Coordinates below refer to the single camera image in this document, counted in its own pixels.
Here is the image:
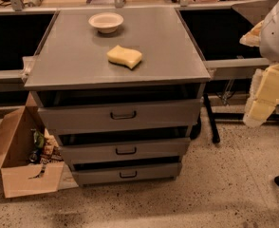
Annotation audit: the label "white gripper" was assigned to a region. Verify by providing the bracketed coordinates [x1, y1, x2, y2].
[243, 64, 279, 127]

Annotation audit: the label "grey bottom drawer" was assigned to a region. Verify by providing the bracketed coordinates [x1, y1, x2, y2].
[72, 162, 182, 186]

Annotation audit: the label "grey drawer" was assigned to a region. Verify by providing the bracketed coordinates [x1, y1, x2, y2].
[60, 138, 190, 164]
[39, 99, 201, 135]
[72, 162, 182, 186]

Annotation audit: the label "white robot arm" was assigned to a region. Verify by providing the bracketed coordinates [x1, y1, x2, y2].
[240, 1, 279, 127]

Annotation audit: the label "grey top drawer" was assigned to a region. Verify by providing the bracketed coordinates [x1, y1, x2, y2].
[39, 99, 201, 135]

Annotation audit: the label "grey middle drawer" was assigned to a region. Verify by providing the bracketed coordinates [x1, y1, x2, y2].
[60, 138, 190, 164]

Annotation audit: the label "grey drawer cabinet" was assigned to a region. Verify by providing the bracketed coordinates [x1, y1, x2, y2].
[26, 7, 210, 173]

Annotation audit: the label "open cardboard box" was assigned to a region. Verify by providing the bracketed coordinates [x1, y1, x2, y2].
[0, 92, 65, 200]

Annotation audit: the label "black table stand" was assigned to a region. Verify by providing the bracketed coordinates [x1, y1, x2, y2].
[203, 93, 279, 143]

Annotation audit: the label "yellow sponge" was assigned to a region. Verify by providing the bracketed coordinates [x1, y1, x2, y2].
[106, 46, 142, 69]

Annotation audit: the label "white bowl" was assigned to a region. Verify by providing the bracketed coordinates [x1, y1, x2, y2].
[88, 12, 123, 34]

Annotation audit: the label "snack packages in box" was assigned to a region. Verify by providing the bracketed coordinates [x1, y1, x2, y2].
[28, 129, 63, 179]

